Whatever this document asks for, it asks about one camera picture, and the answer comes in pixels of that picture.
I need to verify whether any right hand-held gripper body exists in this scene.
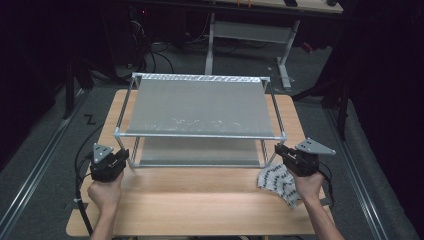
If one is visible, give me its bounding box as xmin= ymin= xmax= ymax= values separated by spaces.
xmin=287 ymin=137 xmax=337 ymax=178

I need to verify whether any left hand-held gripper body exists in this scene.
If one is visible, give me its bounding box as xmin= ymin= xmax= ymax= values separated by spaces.
xmin=89 ymin=143 xmax=120 ymax=183

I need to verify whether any black-and-white striped cloth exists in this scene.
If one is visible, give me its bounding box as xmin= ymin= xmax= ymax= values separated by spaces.
xmin=256 ymin=162 xmax=303 ymax=210

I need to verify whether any grey two-tier shelf rack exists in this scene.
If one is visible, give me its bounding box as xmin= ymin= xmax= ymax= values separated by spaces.
xmin=113 ymin=72 xmax=288 ymax=169

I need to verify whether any person's right hand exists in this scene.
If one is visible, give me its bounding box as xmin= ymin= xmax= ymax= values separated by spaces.
xmin=293 ymin=169 xmax=325 ymax=203

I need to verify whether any person's left hand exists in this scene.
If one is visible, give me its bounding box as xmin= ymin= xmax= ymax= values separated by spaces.
xmin=87 ymin=171 xmax=125 ymax=215

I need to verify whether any black stand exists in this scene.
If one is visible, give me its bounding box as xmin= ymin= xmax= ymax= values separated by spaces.
xmin=62 ymin=54 xmax=136 ymax=120
xmin=291 ymin=74 xmax=351 ymax=141

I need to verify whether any white-legged wooden desk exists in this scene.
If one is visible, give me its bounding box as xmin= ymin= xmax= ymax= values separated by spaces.
xmin=203 ymin=0 xmax=344 ymax=90

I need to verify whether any dark computer tower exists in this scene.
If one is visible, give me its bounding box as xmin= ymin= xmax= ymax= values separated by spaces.
xmin=128 ymin=4 xmax=154 ymax=68

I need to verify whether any black floor cable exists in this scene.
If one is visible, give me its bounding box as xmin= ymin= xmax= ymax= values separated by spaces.
xmin=74 ymin=122 xmax=105 ymax=164

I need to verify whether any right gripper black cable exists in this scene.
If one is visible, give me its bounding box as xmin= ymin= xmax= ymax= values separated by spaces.
xmin=318 ymin=168 xmax=336 ymax=209

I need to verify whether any metal floor rail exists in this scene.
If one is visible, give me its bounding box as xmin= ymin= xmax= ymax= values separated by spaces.
xmin=0 ymin=88 xmax=86 ymax=234
xmin=323 ymin=106 xmax=391 ymax=240

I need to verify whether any tangle of black cables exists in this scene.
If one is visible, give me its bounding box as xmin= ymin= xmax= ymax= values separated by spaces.
xmin=128 ymin=39 xmax=178 ymax=79

